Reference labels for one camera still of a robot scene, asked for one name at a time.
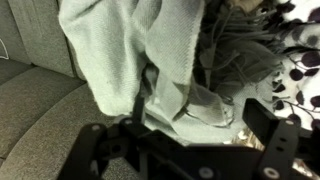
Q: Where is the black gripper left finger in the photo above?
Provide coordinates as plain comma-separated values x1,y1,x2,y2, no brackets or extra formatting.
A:
57,93,188,180

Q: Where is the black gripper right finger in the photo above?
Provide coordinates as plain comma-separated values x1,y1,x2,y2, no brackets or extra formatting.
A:
242,98,320,180

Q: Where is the green blanket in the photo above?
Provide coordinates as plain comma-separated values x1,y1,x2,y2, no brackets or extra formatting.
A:
58,0,283,144

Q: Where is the grey fabric couch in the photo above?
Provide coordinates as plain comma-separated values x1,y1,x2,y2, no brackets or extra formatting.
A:
0,0,141,180

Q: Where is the white leaf-pattern pillow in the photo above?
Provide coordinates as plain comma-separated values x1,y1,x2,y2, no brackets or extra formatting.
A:
269,0,320,130

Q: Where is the white charging cable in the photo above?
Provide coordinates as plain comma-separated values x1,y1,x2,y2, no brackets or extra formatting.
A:
0,37,10,62

